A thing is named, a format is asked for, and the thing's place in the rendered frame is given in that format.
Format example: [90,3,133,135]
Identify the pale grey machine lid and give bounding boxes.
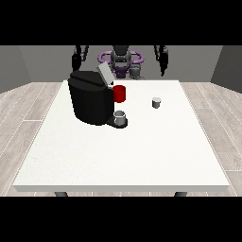
[95,61,115,87]

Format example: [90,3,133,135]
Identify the black coffee machine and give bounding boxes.
[67,69,129,129]

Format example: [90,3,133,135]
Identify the red pod holder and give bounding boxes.
[112,84,127,104]

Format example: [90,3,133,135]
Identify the small grey coffee pod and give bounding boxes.
[151,96,163,110]

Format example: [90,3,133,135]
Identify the grey robot trunk purple rings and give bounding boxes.
[96,45,147,81]

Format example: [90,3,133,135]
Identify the small grey cup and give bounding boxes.
[112,110,128,126]

